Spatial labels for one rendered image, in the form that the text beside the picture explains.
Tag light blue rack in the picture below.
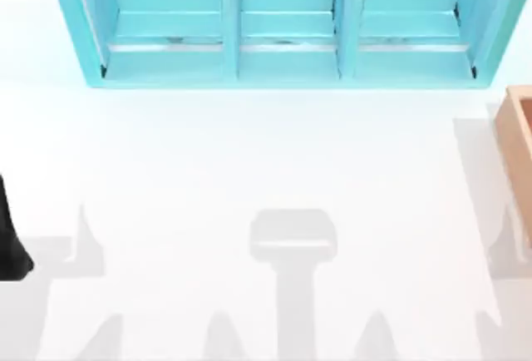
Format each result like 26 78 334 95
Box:
46 0 532 91

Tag shallow salmon-coloured box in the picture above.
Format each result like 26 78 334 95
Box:
493 85 532 250

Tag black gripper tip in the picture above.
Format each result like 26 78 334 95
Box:
0 174 35 283

